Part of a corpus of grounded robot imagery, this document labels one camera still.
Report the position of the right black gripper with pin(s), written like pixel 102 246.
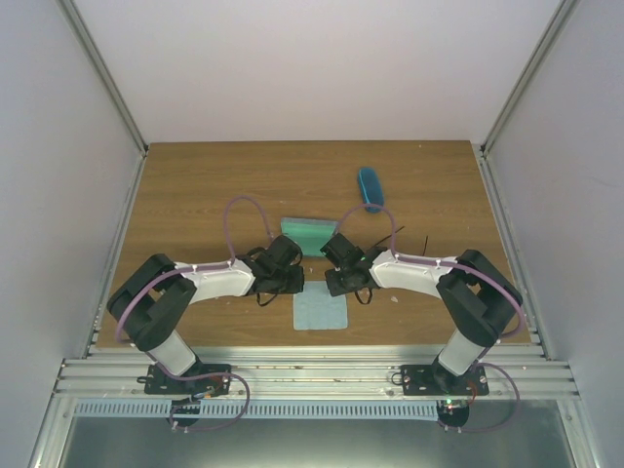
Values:
pixel 335 288

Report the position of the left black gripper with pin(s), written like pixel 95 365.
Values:
pixel 296 286

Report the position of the light blue cloth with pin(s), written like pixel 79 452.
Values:
pixel 314 309

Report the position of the grey-blue glasses case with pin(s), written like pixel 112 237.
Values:
pixel 309 234

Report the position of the blue translucent glasses case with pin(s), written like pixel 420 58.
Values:
pixel 370 189

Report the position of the black round sunglasses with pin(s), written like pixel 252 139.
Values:
pixel 407 242

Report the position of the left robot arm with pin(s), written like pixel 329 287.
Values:
pixel 149 305

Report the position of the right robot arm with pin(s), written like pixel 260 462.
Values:
pixel 484 306

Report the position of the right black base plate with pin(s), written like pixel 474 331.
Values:
pixel 435 381

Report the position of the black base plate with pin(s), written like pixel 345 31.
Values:
pixel 435 381
pixel 209 379

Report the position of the slotted grey cable duct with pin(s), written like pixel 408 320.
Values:
pixel 263 409

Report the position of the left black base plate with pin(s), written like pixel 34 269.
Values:
pixel 209 379

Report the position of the aluminium rail frame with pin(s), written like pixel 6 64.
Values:
pixel 322 372

